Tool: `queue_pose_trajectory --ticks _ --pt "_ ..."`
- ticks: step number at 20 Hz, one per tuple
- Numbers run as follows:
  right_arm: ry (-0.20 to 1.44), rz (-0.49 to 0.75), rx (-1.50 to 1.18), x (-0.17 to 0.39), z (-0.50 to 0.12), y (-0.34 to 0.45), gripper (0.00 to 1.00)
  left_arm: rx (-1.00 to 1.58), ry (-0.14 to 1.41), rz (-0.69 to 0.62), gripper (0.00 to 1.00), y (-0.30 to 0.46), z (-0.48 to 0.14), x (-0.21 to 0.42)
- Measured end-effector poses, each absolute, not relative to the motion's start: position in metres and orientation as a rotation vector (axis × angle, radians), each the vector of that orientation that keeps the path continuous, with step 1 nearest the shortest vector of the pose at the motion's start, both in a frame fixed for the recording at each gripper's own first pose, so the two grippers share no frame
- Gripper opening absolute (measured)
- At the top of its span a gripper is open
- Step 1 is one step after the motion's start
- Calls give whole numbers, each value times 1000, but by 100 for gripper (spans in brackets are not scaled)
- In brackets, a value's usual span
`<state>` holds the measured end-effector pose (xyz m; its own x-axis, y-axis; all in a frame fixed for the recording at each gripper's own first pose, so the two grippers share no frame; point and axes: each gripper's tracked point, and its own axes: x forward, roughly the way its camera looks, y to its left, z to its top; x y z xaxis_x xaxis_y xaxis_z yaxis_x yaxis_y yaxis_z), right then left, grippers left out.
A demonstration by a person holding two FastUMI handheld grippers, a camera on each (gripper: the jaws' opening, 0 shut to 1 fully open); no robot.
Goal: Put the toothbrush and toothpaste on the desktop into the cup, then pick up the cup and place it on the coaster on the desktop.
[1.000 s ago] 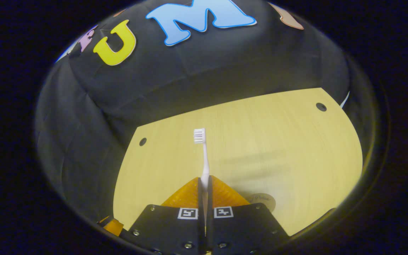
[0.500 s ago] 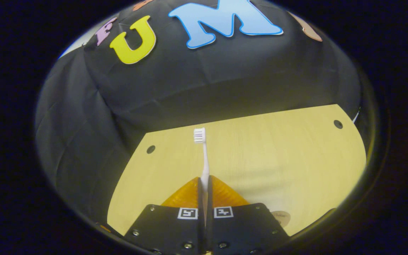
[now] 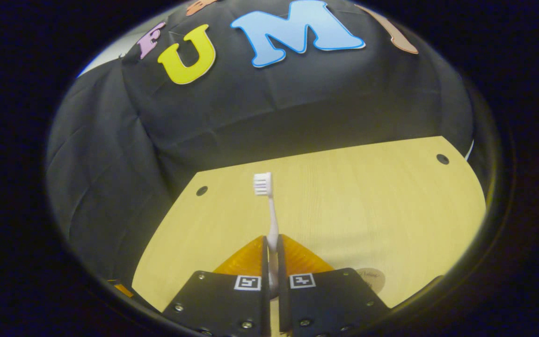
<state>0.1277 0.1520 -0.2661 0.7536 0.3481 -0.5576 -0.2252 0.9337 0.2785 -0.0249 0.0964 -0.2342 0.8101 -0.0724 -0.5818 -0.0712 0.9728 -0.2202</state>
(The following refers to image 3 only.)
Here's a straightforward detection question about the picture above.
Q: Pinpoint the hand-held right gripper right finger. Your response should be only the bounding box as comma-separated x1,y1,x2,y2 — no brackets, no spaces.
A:
276,234,392,337

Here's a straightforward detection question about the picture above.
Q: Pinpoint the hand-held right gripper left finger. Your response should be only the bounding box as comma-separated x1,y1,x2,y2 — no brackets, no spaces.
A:
161,235,272,337

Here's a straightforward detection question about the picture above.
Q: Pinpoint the white toothbrush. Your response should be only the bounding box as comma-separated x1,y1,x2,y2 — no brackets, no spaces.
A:
253,172,280,300

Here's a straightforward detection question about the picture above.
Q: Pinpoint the black backdrop cloth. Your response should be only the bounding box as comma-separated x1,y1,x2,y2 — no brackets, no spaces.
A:
45,0,492,312

